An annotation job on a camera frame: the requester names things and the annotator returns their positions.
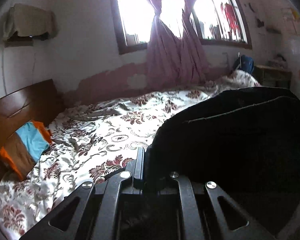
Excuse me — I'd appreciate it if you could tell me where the dark framed window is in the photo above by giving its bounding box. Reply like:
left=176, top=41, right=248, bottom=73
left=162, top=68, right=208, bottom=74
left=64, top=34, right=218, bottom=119
left=110, top=0, right=252, bottom=55

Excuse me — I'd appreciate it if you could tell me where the pink curtain right panel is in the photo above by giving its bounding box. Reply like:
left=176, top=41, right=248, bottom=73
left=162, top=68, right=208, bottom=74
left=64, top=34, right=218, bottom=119
left=180, top=0, right=209, bottom=83

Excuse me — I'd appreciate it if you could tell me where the floral bed quilt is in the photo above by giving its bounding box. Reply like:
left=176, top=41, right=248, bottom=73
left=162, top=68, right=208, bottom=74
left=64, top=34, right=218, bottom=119
left=0, top=70, right=258, bottom=239

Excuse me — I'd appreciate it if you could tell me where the wooden side table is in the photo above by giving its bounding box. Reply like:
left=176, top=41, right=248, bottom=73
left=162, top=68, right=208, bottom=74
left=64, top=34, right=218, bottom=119
left=253, top=65, right=292, bottom=89

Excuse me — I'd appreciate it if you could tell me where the orange blue brown pillow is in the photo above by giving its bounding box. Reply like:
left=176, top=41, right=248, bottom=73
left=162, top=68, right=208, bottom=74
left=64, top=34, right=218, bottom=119
left=0, top=120, right=52, bottom=181

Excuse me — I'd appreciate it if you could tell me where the red garment outside window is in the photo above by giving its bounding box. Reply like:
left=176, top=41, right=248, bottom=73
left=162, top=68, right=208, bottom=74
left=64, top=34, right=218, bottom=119
left=221, top=3, right=240, bottom=33

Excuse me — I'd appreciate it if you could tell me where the cloth covered wall unit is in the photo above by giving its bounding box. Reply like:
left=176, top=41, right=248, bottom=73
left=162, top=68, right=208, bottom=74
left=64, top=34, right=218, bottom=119
left=2, top=3, right=57, bottom=47

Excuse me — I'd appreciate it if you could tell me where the black padded winter jacket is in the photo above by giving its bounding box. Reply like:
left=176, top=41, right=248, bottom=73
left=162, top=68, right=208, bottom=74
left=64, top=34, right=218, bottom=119
left=143, top=87, right=300, bottom=235

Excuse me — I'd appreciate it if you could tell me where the pink curtain panel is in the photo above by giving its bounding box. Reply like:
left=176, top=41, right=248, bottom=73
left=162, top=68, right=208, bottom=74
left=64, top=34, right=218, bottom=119
left=180, top=0, right=209, bottom=83
left=146, top=0, right=181, bottom=90

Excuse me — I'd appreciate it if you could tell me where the pink curtain left panel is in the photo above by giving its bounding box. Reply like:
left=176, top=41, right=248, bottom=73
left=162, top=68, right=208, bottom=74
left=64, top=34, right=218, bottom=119
left=146, top=0, right=181, bottom=90

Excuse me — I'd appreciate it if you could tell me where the blue bag by bed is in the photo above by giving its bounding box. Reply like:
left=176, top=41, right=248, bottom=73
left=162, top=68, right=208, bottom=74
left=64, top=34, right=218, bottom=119
left=233, top=55, right=254, bottom=74

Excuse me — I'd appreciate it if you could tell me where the brown wooden headboard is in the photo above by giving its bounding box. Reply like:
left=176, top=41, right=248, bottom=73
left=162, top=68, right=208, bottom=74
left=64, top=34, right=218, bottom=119
left=0, top=79, right=65, bottom=180

